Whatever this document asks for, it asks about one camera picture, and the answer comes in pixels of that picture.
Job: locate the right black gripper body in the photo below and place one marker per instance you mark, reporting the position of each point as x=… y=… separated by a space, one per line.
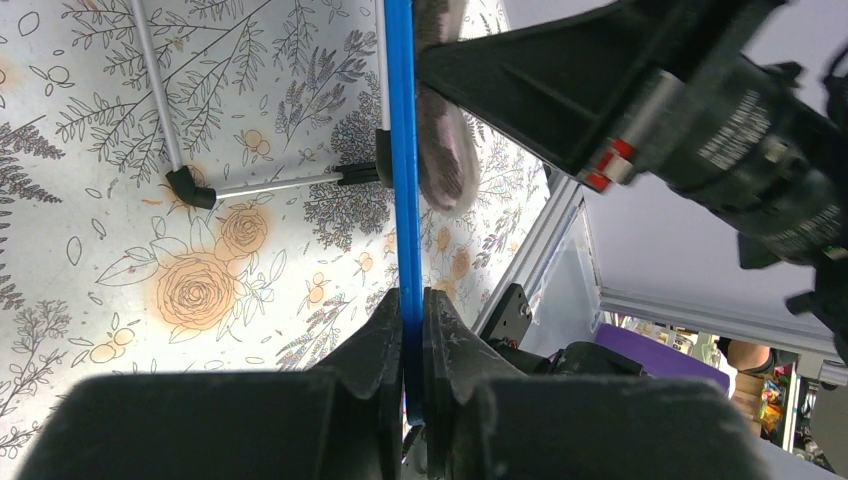
x=757 y=158

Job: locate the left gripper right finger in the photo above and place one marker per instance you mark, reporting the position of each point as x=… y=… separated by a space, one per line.
x=486 y=419

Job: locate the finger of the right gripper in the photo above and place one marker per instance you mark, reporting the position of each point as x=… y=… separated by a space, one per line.
x=603 y=95

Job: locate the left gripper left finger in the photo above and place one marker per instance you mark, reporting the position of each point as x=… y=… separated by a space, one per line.
x=340 y=419

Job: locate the silver sparkly scrub sponge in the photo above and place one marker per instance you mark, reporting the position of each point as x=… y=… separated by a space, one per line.
x=449 y=168

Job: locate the blue framed whiteboard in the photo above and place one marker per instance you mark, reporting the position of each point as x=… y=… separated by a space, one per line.
x=396 y=67

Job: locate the floral table mat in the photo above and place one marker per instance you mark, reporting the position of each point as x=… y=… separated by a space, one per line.
x=105 y=271

